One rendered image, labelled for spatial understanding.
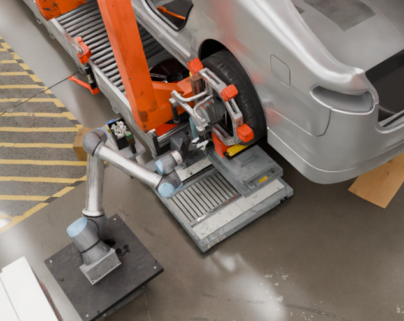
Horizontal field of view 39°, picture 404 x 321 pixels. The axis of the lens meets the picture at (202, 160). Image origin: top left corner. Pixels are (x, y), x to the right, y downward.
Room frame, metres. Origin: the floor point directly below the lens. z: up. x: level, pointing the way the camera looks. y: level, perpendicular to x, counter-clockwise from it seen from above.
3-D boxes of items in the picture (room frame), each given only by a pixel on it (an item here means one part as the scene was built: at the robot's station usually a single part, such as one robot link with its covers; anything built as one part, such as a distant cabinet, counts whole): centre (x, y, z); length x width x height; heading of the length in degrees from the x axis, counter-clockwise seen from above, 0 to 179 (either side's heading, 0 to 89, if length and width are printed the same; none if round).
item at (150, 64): (3.63, 0.09, 0.39); 0.66 x 0.66 x 0.24
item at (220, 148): (2.81, -0.20, 0.48); 0.16 x 0.12 x 0.17; 115
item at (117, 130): (3.08, 0.56, 0.51); 0.20 x 0.14 x 0.13; 17
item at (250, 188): (2.87, -0.32, 0.13); 0.50 x 0.36 x 0.10; 25
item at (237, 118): (2.80, -0.17, 0.85); 0.54 x 0.07 x 0.54; 25
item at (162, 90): (3.27, 0.03, 0.69); 0.52 x 0.17 x 0.35; 115
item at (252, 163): (2.87, -0.32, 0.32); 0.40 x 0.30 x 0.28; 25
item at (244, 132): (2.51, -0.31, 0.85); 0.09 x 0.08 x 0.07; 25
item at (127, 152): (3.10, 0.56, 0.44); 0.43 x 0.17 x 0.03; 25
